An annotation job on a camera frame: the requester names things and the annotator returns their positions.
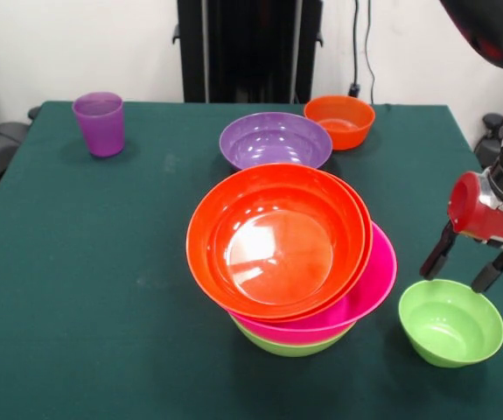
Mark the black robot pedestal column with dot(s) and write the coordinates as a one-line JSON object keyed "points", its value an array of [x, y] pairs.
{"points": [[242, 52]]}

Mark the small orange bowl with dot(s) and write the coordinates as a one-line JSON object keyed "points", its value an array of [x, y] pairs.
{"points": [[338, 122]]}

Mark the purple bowl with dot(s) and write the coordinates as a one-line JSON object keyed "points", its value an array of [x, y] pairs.
{"points": [[273, 140]]}

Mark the gray pedestal leg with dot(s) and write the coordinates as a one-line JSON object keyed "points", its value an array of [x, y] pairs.
{"points": [[489, 144], [2, 140]]}

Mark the large orange bowl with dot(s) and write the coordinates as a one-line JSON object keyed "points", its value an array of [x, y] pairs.
{"points": [[368, 236], [277, 245]]}

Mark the dark green tablecloth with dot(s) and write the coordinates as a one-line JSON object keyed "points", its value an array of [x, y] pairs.
{"points": [[102, 284]]}

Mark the large pink bowl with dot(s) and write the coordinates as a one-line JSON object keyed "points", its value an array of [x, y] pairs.
{"points": [[373, 271]]}

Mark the small green bowl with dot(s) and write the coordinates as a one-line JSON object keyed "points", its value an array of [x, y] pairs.
{"points": [[450, 324]]}

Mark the purple cup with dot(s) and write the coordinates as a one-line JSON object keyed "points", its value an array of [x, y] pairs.
{"points": [[100, 127]]}

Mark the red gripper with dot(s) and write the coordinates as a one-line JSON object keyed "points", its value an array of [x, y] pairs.
{"points": [[487, 223]]}

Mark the large green bowl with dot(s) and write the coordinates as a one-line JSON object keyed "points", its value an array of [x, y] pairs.
{"points": [[290, 347]]}

